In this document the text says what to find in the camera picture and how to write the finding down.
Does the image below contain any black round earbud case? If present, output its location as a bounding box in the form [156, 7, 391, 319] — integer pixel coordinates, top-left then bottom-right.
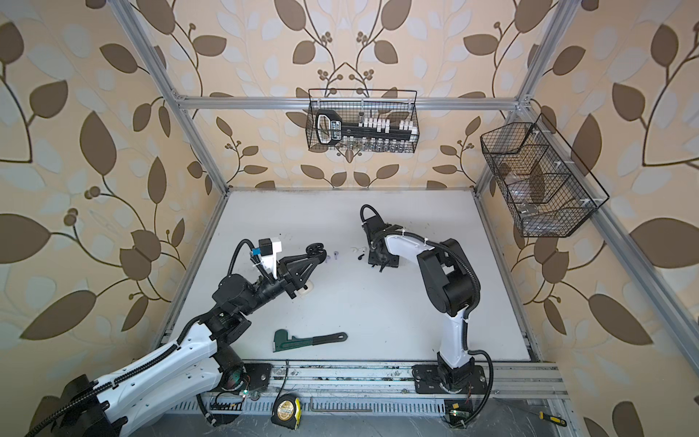
[306, 243, 327, 262]

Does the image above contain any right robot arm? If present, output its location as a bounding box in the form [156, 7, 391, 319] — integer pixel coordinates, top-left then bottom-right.
[360, 204, 494, 429]

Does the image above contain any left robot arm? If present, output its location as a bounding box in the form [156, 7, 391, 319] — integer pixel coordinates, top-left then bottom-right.
[28, 239, 327, 436]

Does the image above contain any white earbud case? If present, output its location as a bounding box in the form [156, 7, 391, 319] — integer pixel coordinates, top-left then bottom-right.
[299, 280, 314, 295]

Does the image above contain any green pipe wrench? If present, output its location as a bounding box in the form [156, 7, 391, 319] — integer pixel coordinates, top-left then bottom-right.
[273, 329, 348, 353]

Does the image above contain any yellow black tape measure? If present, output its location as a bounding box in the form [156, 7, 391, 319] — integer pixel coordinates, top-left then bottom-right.
[270, 393, 302, 430]

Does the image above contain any yellow black screwdriver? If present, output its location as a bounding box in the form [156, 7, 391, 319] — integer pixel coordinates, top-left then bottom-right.
[539, 412, 568, 427]

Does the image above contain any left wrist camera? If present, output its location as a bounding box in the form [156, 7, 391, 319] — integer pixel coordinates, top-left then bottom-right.
[250, 238, 282, 278]

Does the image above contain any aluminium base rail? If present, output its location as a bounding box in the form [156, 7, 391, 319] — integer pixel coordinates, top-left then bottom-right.
[114, 359, 569, 416]

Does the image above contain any back wire basket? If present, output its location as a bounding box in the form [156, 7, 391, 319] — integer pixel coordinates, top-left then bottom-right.
[305, 87, 420, 154]

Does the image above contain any side wire basket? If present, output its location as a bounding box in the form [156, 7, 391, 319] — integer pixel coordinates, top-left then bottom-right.
[480, 114, 610, 238]

